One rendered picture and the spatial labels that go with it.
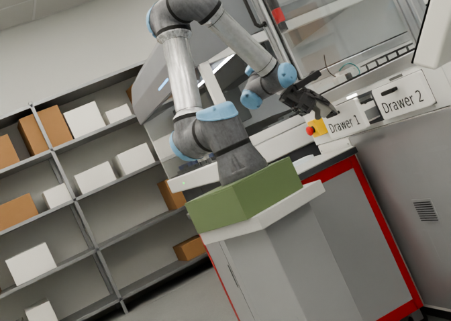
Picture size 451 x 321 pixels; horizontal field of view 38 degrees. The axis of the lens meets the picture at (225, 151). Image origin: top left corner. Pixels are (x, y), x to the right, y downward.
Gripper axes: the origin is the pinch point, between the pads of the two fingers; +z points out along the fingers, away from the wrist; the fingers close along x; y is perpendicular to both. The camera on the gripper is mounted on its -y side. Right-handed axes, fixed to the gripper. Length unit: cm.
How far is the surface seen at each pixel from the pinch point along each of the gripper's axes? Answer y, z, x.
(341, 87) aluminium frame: -11.0, -0.3, -4.2
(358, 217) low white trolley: 26.7, 31.1, -11.1
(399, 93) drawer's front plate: -4.4, 6.6, 32.6
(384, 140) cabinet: 2.4, 19.0, 8.1
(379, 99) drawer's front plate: -4.5, 6.3, 19.7
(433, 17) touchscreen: 19, -26, 113
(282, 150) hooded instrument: 0, 11, -80
